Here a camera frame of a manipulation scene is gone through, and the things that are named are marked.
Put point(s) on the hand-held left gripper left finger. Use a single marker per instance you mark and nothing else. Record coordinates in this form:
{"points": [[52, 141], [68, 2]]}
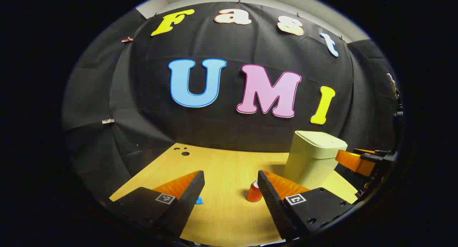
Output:
{"points": [[188, 204]]}

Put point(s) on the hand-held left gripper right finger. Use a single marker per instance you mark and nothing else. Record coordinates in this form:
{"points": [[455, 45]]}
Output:
{"points": [[273, 207]]}

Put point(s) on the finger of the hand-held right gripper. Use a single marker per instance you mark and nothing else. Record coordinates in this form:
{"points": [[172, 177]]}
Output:
{"points": [[363, 151], [354, 163]]}

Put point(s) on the blue paper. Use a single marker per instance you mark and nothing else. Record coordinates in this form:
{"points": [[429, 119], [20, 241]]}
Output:
{"points": [[199, 201]]}

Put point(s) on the orange pop can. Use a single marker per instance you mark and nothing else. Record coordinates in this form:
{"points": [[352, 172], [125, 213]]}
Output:
{"points": [[253, 195]]}

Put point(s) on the green desktop garbage bin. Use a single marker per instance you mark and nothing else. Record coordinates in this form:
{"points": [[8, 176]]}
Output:
{"points": [[311, 161]]}

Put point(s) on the wooden desktop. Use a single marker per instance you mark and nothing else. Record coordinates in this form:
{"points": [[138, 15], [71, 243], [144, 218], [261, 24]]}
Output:
{"points": [[229, 175]]}

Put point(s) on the black backdrop cloth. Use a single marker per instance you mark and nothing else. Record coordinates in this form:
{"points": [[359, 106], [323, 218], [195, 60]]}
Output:
{"points": [[232, 132]]}

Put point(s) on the silver metal clip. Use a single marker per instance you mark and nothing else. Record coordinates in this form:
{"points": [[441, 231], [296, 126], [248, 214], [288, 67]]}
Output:
{"points": [[107, 121]]}

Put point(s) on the copper metal clip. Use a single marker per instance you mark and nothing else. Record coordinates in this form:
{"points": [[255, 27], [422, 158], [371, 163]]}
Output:
{"points": [[127, 39]]}

